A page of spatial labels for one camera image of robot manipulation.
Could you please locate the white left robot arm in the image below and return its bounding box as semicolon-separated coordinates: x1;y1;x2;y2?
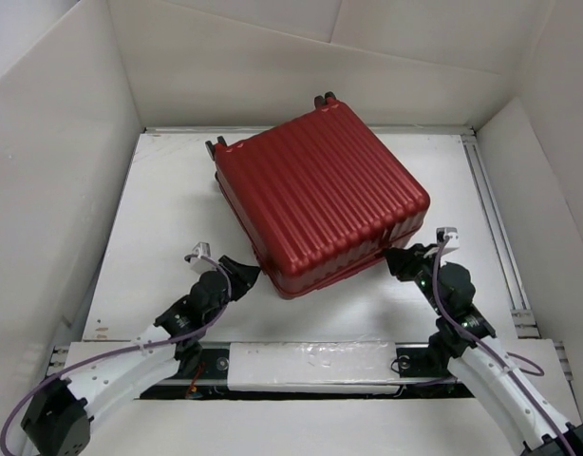
21;254;261;455

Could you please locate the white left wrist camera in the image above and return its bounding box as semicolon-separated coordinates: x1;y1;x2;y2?
184;241;212;274

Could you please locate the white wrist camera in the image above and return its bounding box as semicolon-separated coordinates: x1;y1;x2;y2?
436;227;460;256
184;241;212;274

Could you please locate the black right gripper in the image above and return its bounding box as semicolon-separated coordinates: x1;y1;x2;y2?
381;242;446;315

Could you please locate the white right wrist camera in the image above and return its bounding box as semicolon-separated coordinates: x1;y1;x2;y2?
436;227;460;256

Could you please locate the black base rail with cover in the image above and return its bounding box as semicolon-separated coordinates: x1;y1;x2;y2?
141;341;471;401

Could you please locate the red hard-shell suitcase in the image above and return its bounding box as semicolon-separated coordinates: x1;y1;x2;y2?
206;92;430;299

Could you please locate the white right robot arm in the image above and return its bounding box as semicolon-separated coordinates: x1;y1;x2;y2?
383;243;583;455

